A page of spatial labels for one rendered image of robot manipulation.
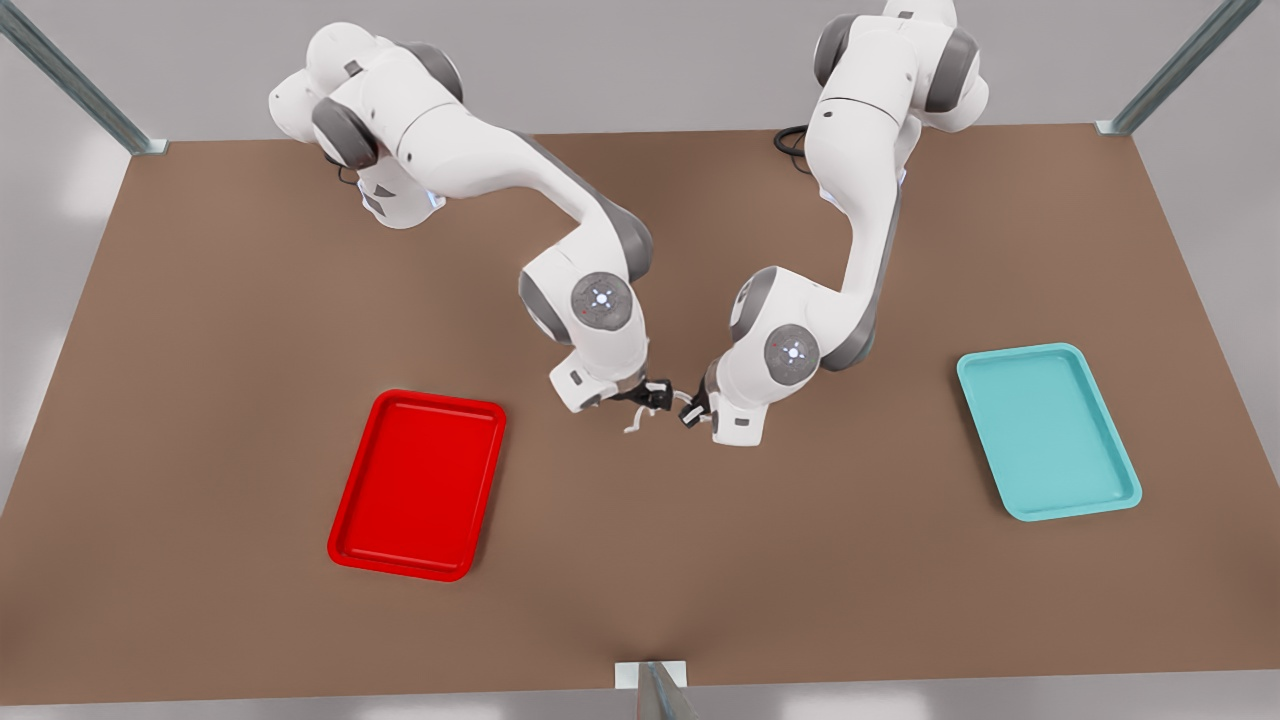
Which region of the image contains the teal rectangular tray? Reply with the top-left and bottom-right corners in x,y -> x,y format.
956,342 -> 1143,523

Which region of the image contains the red rectangular tray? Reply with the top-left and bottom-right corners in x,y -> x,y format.
327,389 -> 508,583

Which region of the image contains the silver frame post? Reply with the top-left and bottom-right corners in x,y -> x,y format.
0,0 -> 170,157
1094,0 -> 1264,137
613,660 -> 701,720

